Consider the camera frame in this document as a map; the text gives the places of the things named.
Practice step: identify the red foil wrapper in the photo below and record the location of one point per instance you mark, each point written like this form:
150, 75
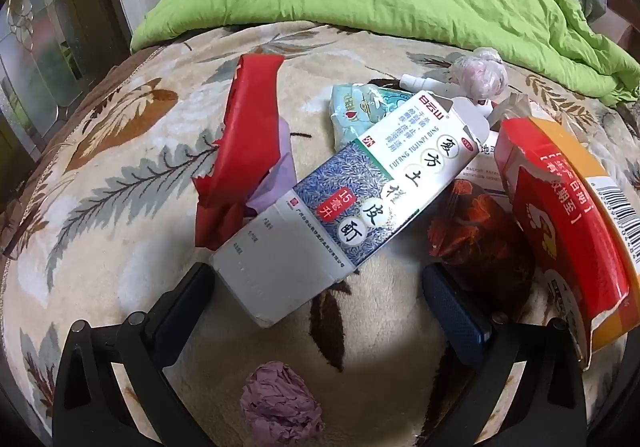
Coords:
250, 117

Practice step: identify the brown padded headboard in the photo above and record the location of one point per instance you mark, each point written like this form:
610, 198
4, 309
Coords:
617, 2

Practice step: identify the clear plastic bag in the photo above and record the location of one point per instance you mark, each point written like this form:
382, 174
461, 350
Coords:
480, 74

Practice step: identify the red orange snack packet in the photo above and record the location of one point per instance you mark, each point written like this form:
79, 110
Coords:
550, 227

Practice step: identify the teal wet wipe packet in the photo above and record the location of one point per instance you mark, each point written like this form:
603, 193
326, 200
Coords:
350, 112

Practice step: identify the light purple tissue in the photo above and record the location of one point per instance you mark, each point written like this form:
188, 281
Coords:
275, 177

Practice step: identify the floral beige blanket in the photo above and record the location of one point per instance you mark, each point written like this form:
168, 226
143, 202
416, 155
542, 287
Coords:
125, 167

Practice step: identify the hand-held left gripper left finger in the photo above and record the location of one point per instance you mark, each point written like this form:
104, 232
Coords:
180, 307

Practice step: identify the blue white medicine box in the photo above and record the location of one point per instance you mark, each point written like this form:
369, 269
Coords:
350, 187

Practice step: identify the white spray bottle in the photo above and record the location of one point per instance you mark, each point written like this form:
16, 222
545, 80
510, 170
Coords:
470, 114

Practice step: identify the dark red foil packet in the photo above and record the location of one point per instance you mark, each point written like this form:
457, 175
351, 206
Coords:
475, 237

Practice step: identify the crumpled purple paper ball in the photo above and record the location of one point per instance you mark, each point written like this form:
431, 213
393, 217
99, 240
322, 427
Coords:
280, 402

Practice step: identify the white flat medicine box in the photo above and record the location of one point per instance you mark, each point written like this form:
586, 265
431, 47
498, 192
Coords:
487, 172

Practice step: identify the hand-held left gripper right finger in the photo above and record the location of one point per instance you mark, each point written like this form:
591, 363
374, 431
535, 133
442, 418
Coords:
457, 322

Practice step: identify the wooden glass door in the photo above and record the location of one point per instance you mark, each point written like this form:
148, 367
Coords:
40, 37

